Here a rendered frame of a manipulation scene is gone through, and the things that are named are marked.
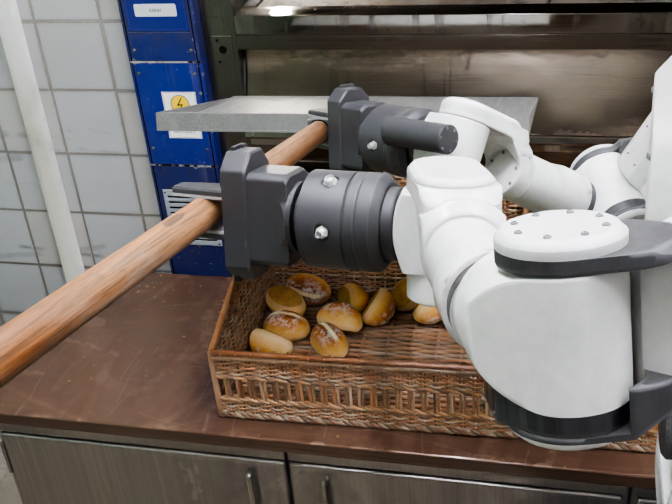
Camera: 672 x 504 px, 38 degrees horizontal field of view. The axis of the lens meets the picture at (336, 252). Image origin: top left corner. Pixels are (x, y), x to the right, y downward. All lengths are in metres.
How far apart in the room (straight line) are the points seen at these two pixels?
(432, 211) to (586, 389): 0.22
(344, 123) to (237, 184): 0.42
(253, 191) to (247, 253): 0.06
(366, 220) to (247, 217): 0.12
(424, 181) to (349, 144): 0.51
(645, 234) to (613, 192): 0.69
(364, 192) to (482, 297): 0.27
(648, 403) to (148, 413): 1.40
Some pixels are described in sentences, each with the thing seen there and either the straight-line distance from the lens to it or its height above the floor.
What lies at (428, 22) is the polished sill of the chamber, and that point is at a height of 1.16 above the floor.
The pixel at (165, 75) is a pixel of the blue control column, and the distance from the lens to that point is 2.06.
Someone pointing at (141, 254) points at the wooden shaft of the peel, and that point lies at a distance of 0.76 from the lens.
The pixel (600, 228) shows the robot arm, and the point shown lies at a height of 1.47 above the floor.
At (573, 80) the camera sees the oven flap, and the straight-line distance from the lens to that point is 1.94.
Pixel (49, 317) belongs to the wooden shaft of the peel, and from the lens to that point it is 0.64.
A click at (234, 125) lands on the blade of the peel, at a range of 1.45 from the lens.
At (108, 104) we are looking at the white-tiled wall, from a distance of 2.18.
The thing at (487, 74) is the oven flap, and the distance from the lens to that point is 1.94.
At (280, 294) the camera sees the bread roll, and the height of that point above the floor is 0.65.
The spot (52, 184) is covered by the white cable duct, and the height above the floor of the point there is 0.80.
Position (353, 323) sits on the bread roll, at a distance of 1.95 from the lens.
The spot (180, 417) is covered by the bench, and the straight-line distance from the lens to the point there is 1.87.
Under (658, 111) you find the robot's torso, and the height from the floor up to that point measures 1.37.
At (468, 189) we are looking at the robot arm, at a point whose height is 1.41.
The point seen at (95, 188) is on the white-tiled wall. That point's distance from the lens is 2.30.
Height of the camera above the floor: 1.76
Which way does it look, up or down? 31 degrees down
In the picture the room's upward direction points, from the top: 5 degrees counter-clockwise
